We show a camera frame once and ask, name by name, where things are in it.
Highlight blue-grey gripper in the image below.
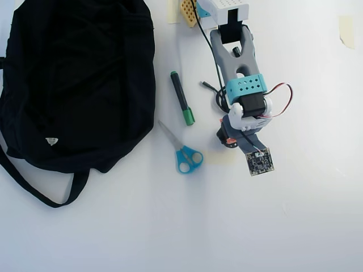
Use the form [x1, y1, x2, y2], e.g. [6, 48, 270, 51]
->
[217, 114, 265, 155]

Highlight black bike light with strap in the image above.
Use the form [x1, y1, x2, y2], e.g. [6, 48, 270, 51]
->
[217, 129, 239, 150]

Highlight black fabric bag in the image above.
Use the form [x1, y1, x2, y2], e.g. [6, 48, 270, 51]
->
[0, 0, 157, 209]

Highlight square masking tape patch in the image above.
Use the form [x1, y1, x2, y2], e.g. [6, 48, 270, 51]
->
[205, 150, 238, 167]

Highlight black marker with green cap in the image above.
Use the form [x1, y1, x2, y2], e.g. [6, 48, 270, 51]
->
[170, 70, 196, 127]

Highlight yellow perforated base block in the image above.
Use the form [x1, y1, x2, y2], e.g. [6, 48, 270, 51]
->
[180, 0, 199, 28]

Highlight long masking tape strip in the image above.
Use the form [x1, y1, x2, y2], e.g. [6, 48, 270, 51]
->
[167, 0, 182, 25]

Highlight torn masking tape strip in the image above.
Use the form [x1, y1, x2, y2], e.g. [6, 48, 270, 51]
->
[339, 15, 356, 49]

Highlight bare camera circuit board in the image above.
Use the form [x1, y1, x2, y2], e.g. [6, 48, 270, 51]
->
[244, 147, 276, 176]

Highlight blue-handled scissors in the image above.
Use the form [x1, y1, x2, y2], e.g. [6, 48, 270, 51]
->
[157, 120, 204, 175]

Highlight black braided USB cable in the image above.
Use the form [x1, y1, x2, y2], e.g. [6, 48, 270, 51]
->
[200, 80, 231, 114]

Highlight red white servo wire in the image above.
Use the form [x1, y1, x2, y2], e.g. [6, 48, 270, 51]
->
[265, 82, 293, 118]

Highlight thin black camera cable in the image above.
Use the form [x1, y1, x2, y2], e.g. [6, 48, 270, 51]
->
[190, 0, 262, 154]

